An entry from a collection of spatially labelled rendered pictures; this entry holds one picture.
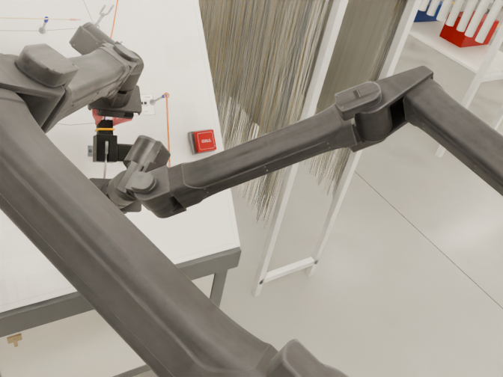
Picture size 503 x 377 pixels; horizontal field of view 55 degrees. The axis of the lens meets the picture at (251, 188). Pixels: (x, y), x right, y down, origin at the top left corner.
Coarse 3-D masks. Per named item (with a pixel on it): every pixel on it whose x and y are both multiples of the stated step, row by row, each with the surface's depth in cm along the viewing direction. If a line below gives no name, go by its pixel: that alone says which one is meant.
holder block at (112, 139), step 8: (96, 136) 100; (104, 136) 100; (112, 136) 101; (96, 144) 100; (104, 144) 100; (112, 144) 101; (96, 152) 100; (104, 152) 100; (112, 152) 101; (96, 160) 100; (104, 160) 100; (112, 160) 101
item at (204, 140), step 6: (198, 132) 116; (204, 132) 117; (210, 132) 118; (198, 138) 116; (204, 138) 117; (210, 138) 118; (198, 144) 116; (204, 144) 117; (210, 144) 118; (198, 150) 116; (204, 150) 117
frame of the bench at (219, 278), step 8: (224, 272) 135; (216, 280) 135; (224, 280) 137; (216, 288) 138; (216, 296) 141; (216, 304) 144; (136, 368) 144; (144, 368) 147; (112, 376) 141; (120, 376) 143; (128, 376) 145
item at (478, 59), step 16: (416, 32) 352; (432, 32) 359; (448, 48) 338; (464, 48) 345; (480, 48) 351; (496, 48) 299; (464, 64) 321; (480, 64) 324; (496, 64) 330; (480, 80) 313; (464, 96) 323; (496, 128) 370
